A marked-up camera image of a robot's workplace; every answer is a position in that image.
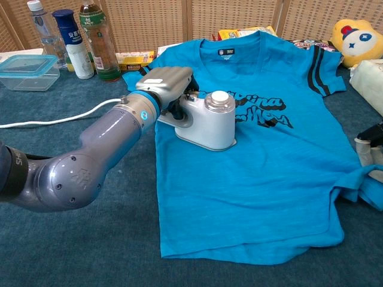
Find yellow snack bag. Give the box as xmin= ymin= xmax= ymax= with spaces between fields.
xmin=217 ymin=26 xmax=278 ymax=41

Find small yellow box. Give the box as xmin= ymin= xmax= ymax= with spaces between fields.
xmin=115 ymin=51 xmax=155 ymax=72

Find yellow plush toy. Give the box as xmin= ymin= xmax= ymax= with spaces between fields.
xmin=329 ymin=19 xmax=383 ymax=69

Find white handheld steam iron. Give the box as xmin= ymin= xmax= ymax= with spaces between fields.
xmin=157 ymin=90 xmax=238 ymax=152

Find white bottle with blue cap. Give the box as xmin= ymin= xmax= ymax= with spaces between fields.
xmin=52 ymin=8 xmax=95 ymax=80

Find green label tea bottle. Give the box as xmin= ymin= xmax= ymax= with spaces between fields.
xmin=79 ymin=0 xmax=121 ymax=82

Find clear container with blue lid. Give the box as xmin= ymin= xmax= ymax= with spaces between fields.
xmin=0 ymin=54 xmax=60 ymax=91

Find blue Carolina Panthers t-shirt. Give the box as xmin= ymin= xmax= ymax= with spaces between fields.
xmin=122 ymin=29 xmax=383 ymax=266

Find wicker folding screen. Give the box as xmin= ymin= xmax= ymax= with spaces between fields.
xmin=0 ymin=0 xmax=383 ymax=56

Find long cream tissue pack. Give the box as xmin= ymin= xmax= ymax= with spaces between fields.
xmin=349 ymin=59 xmax=383 ymax=117

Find white power cord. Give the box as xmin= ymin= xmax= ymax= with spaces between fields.
xmin=0 ymin=96 xmax=126 ymax=129

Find clear water bottle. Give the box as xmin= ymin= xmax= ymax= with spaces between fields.
xmin=26 ymin=0 xmax=68 ymax=69

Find white pink packet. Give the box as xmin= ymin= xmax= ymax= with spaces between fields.
xmin=157 ymin=45 xmax=180 ymax=57

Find dark blue carpeted table surface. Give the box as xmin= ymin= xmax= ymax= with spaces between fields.
xmin=0 ymin=65 xmax=383 ymax=287

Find black pink snack packet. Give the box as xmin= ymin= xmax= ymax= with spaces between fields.
xmin=288 ymin=38 xmax=338 ymax=52

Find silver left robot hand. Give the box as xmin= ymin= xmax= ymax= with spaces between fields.
xmin=135 ymin=66 xmax=200 ymax=120

